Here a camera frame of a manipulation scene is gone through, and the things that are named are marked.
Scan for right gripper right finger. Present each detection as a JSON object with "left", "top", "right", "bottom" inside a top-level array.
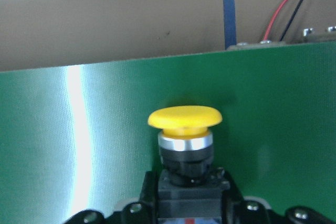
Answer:
[{"left": 220, "top": 170, "right": 333, "bottom": 224}]

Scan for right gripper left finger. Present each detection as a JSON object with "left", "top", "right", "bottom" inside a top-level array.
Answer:
[{"left": 65, "top": 171, "right": 158, "bottom": 224}]

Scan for yellow push button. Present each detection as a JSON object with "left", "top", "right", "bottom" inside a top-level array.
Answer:
[{"left": 148, "top": 105, "right": 230, "bottom": 223}]

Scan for green conveyor belt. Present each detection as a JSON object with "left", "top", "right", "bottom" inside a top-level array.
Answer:
[{"left": 1, "top": 42, "right": 335, "bottom": 223}]

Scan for red and black wires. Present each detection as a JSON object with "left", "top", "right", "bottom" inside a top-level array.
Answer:
[{"left": 263, "top": 0, "right": 321, "bottom": 42}]

